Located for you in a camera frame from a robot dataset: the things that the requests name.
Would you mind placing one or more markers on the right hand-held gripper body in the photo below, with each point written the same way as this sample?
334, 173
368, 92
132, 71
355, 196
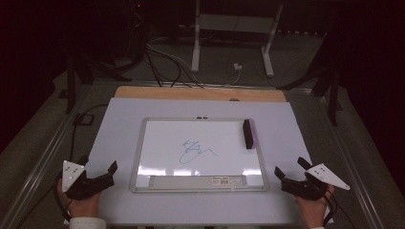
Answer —
305, 190

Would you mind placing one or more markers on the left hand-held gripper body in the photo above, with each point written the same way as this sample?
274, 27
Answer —
74, 186

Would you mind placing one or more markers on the black and purple whiteboard eraser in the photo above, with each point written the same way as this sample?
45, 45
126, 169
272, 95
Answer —
248, 135

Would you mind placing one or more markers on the person's right hand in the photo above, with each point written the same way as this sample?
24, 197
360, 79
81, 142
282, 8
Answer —
313, 211

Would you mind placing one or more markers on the person's left hand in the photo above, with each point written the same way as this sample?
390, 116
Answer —
81, 208

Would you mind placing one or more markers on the black square floor plate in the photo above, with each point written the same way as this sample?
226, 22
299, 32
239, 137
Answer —
76, 120

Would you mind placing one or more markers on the large white table sheet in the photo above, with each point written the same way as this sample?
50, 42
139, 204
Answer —
121, 127

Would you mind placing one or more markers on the black tripod stand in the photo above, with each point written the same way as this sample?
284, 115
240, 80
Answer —
70, 86
333, 101

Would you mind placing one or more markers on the silver framed whiteboard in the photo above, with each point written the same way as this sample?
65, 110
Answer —
203, 140

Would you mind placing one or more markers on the white plug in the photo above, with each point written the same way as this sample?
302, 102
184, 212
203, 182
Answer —
237, 66

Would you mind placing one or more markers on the dark power strip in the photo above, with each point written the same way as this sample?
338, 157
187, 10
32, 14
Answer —
302, 32

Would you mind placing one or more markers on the dark equipment rack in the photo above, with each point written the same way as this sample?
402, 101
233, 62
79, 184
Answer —
138, 28

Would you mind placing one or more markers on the white metal stand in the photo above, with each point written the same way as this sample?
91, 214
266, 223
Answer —
196, 47

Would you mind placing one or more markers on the aluminium floor rail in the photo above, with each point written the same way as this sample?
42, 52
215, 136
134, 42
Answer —
356, 171
41, 162

